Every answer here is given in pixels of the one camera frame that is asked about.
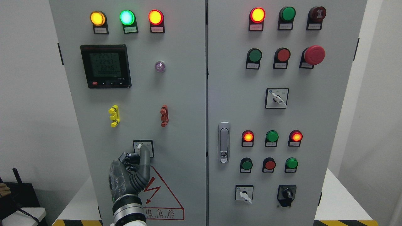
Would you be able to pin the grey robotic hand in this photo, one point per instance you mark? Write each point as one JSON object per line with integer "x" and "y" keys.
{"x": 130, "y": 174}

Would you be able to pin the white rotary switch door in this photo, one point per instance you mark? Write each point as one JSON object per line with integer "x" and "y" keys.
{"x": 137, "y": 144}

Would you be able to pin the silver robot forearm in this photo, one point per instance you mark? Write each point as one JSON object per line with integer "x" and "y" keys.
{"x": 128, "y": 211}

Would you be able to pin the red electric danger warning sticker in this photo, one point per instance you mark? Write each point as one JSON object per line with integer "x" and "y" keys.
{"x": 158, "y": 200}

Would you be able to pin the yellow terminal clip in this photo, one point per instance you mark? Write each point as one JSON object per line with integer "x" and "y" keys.
{"x": 114, "y": 116}

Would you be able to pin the red terminal clip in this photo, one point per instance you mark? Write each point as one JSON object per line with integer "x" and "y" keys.
{"x": 164, "y": 115}

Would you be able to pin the grey left cabinet door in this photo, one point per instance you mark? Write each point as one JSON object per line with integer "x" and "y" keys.
{"x": 180, "y": 147}

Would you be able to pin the grey cabinet door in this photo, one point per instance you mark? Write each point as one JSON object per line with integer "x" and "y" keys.
{"x": 180, "y": 147}
{"x": 237, "y": 95}

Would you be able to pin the black device with antenna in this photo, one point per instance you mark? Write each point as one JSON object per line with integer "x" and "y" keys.
{"x": 22, "y": 201}

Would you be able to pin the black digital power meter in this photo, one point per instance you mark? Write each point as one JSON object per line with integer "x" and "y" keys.
{"x": 106, "y": 66}

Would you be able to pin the small clear purple lamp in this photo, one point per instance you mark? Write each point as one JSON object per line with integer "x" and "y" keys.
{"x": 160, "y": 66}

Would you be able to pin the green push button lower left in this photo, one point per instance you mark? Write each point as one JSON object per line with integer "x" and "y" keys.
{"x": 246, "y": 165}

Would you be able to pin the green push button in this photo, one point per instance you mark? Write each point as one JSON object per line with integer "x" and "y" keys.
{"x": 246, "y": 165}
{"x": 253, "y": 59}

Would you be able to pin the red lit lamp lower left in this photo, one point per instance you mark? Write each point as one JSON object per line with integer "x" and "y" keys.
{"x": 247, "y": 139}

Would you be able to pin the red lit lamp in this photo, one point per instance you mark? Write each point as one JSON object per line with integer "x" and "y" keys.
{"x": 256, "y": 19}
{"x": 247, "y": 139}
{"x": 295, "y": 138}

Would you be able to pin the person hand at left edge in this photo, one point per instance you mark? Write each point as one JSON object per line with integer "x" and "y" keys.
{"x": 4, "y": 190}

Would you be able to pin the red push button lower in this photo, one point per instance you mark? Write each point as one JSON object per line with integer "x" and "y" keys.
{"x": 268, "y": 165}

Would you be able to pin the red push button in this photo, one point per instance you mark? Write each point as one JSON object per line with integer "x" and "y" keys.
{"x": 268, "y": 165}
{"x": 281, "y": 58}

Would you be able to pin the green unlit lamp lower middle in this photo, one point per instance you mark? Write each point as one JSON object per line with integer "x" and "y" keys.
{"x": 271, "y": 138}

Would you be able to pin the green unlit lamp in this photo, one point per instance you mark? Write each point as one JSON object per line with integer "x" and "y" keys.
{"x": 286, "y": 17}
{"x": 271, "y": 138}

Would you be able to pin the green lit indicator lamp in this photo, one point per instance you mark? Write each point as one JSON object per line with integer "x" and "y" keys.
{"x": 129, "y": 22}

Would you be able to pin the yellow indicator lamp top left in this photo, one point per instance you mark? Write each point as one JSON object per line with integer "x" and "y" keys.
{"x": 99, "y": 22}

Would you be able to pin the red lit lamp left door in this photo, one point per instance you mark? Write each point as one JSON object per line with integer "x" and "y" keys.
{"x": 156, "y": 21}

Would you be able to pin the green lamp lower right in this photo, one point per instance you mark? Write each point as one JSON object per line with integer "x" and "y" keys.
{"x": 291, "y": 165}

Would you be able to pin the red lit lamp lower right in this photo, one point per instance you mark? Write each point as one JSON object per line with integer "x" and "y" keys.
{"x": 295, "y": 138}

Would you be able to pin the green push button upper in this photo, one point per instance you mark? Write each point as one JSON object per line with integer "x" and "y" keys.
{"x": 253, "y": 59}

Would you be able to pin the grey right cabinet door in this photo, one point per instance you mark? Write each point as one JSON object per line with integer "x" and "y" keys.
{"x": 237, "y": 95}

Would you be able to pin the red push button upper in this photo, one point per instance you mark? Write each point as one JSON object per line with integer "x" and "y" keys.
{"x": 281, "y": 58}

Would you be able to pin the red lit lamp right top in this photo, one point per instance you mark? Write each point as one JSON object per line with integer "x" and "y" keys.
{"x": 256, "y": 19}

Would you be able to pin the white stand platform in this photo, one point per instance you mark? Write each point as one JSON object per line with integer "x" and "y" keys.
{"x": 337, "y": 207}

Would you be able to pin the red emergency stop mushroom button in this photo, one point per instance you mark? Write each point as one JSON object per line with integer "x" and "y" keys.
{"x": 312, "y": 56}

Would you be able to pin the green unlit lamp right top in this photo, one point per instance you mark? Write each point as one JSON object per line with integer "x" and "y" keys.
{"x": 286, "y": 17}

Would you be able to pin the dark red buzzer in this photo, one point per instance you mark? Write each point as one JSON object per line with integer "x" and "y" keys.
{"x": 315, "y": 18}

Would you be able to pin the silver door latch handle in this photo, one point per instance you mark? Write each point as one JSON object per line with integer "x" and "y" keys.
{"x": 223, "y": 142}

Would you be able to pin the white rotary switch lower right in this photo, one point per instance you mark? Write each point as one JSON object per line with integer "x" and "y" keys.
{"x": 244, "y": 193}

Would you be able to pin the white rotary switch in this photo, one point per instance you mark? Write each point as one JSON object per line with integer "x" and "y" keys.
{"x": 244, "y": 193}
{"x": 276, "y": 98}

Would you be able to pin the black rotary knob switch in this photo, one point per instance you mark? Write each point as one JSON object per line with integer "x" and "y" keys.
{"x": 286, "y": 195}

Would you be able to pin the white rotary switch upper right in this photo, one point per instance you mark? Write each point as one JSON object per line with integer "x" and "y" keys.
{"x": 276, "y": 98}

